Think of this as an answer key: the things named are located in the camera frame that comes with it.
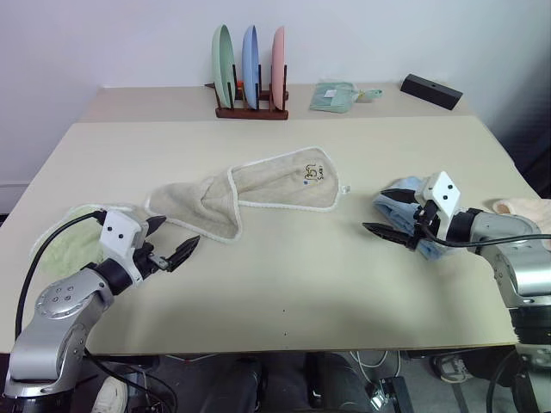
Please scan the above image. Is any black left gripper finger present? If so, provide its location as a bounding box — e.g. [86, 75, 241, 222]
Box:
[165, 234, 201, 274]
[145, 214, 168, 237]

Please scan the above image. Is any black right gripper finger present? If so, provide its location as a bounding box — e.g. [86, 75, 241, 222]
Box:
[362, 221, 416, 250]
[381, 187, 418, 206]

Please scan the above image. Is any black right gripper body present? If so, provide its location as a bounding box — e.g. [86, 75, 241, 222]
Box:
[410, 200, 440, 253]

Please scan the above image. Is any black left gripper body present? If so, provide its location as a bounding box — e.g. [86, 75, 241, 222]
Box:
[131, 219, 173, 280]

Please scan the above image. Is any light blue cloth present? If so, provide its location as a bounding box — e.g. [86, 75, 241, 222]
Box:
[372, 175, 457, 262]

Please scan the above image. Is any light green cloth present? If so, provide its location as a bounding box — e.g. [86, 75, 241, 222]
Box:
[30, 202, 147, 280]

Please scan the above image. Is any pink cloth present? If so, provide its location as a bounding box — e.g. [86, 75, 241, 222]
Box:
[490, 196, 551, 250]

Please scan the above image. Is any beige towel with white trim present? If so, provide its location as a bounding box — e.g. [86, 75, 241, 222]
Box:
[144, 145, 352, 245]

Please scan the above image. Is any black rectangular box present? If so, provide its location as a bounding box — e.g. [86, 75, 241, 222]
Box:
[399, 73, 464, 113]

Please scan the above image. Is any folded green cloth with label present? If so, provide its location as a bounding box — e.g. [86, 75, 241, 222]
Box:
[309, 80, 361, 114]

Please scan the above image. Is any white shoe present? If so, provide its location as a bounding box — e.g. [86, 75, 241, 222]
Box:
[91, 375, 130, 413]

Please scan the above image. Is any dark rounded shape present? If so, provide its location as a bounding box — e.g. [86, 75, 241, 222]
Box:
[189, 352, 269, 413]
[304, 351, 375, 413]

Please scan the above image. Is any brown wooden plate rack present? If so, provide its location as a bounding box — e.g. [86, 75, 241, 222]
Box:
[204, 64, 289, 120]

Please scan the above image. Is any grey shoe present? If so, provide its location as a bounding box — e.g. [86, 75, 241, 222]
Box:
[430, 352, 474, 384]

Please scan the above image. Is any black device under table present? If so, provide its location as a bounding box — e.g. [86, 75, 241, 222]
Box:
[364, 375, 415, 413]

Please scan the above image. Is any green plate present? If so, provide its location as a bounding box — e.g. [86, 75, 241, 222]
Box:
[211, 23, 238, 109]

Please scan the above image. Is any pink plate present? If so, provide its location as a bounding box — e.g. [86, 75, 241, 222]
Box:
[270, 25, 288, 111]

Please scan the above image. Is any blue plate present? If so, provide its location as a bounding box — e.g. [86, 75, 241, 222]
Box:
[241, 24, 262, 111]

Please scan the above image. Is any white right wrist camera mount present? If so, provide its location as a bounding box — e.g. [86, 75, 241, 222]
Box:
[420, 170, 462, 240]

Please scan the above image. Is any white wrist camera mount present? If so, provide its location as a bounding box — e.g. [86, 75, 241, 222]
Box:
[420, 170, 462, 240]
[99, 208, 147, 285]

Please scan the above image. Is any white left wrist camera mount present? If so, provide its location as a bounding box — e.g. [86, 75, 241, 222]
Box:
[99, 208, 147, 285]

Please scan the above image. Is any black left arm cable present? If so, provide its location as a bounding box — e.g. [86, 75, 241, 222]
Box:
[14, 208, 108, 345]

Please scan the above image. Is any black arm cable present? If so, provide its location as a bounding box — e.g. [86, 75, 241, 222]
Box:
[14, 208, 108, 345]
[419, 206, 551, 249]

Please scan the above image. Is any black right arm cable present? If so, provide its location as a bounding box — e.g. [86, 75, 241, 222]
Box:
[419, 206, 551, 249]

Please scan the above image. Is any black cable under table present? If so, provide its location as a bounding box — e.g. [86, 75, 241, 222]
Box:
[84, 348, 180, 413]

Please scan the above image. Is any white cable under table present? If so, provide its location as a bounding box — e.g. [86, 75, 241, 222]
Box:
[349, 350, 404, 380]

